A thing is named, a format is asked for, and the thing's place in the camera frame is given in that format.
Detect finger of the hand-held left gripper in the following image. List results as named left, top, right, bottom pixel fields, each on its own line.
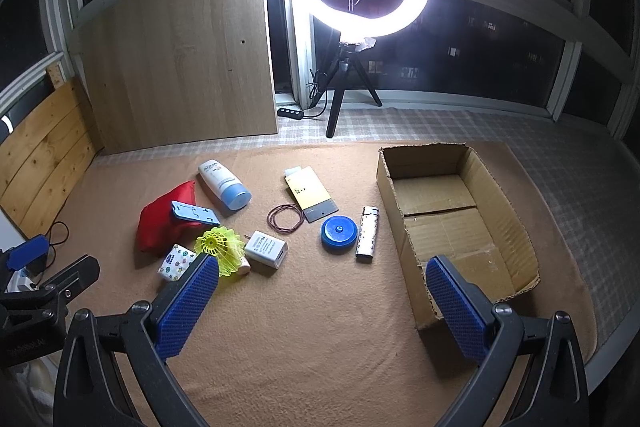
left=0, top=234, right=51, bottom=273
left=0, top=255, right=101, bottom=314

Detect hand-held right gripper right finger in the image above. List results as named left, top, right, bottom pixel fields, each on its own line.
left=424, top=255, right=591, bottom=427

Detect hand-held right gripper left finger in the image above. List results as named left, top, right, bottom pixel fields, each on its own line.
left=52, top=252, right=221, bottom=427

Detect patterned tissue pack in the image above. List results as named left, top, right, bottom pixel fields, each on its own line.
left=156, top=244, right=197, bottom=283

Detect cardboard box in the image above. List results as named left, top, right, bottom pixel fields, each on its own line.
left=376, top=143, right=542, bottom=333

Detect red cloth pouch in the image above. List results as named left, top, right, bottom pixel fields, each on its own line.
left=137, top=180, right=201, bottom=258

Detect blue phone case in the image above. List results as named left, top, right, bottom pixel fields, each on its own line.
left=171, top=201, right=221, bottom=227

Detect white charger plug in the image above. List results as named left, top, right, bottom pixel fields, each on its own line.
left=243, top=230, right=289, bottom=275

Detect white patterned lighter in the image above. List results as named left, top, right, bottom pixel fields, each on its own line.
left=355, top=205, right=379, bottom=264

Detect brown rubber band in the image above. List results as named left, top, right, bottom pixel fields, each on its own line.
left=266, top=203, right=305, bottom=235

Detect white bottle with blue cap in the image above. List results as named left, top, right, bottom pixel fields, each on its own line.
left=197, top=159, right=252, bottom=212

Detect blue round lid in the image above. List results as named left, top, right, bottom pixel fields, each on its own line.
left=320, top=215, right=357, bottom=253

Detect yellow and grey scraper card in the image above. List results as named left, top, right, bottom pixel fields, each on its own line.
left=283, top=166, right=340, bottom=224

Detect white power strip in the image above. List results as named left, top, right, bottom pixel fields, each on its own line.
left=5, top=269, right=43, bottom=293

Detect pine wood panel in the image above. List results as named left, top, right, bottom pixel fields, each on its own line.
left=0, top=77, right=98, bottom=225

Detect light wooden board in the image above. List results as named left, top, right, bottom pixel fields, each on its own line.
left=80, top=0, right=278, bottom=155

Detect thin black cable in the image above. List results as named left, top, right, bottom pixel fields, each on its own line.
left=47, top=221, right=71, bottom=250

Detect black cables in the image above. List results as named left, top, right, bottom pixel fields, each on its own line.
left=302, top=69, right=331, bottom=118

